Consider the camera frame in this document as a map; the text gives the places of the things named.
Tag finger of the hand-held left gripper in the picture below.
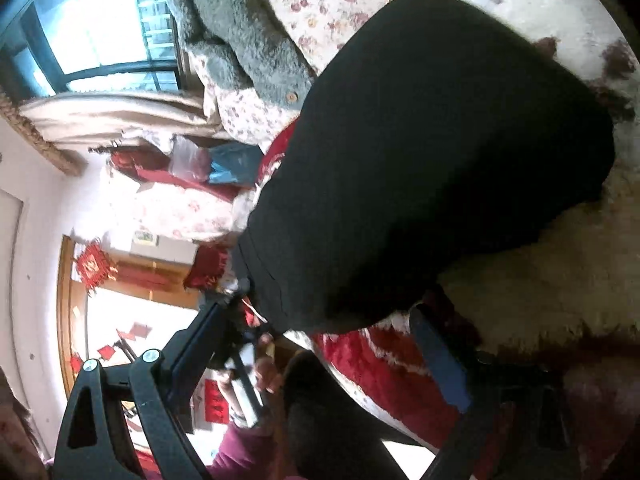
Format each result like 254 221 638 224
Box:
215 277 277 361

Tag wooden door frame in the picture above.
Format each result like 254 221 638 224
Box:
56 234 203 401

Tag braided curtain trim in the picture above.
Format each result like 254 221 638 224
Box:
0 85 85 177

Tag red knot decoration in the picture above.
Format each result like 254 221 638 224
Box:
71 241 120 292

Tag blue plastic bag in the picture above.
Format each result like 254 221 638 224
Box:
207 141 267 187

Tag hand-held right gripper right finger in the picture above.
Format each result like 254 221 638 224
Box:
407 304 588 480

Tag beige curtain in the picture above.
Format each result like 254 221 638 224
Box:
20 89 222 152

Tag red fringed cloth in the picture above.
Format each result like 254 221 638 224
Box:
184 246 232 292

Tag clear plastic bag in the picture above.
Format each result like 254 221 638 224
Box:
167 136 217 184

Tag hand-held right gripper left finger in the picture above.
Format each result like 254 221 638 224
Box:
52 304 223 480

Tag red paper decoration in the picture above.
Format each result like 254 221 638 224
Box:
201 377 230 425

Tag person's leg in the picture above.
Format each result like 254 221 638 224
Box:
282 350 406 480

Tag green fleece jacket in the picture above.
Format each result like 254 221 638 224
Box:
160 0 322 107

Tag person's left forearm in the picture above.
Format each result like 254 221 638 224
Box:
206 419 301 480

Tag person's left hand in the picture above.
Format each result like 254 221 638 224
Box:
254 332 288 397

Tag window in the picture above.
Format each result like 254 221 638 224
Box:
0 0 190 100

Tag white floral quilt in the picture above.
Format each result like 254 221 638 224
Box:
190 0 426 150

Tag red floral plush blanket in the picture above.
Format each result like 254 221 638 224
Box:
240 0 640 480

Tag floral pillow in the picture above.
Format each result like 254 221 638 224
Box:
131 182 253 247

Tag black pants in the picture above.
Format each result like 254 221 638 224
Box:
234 0 617 337

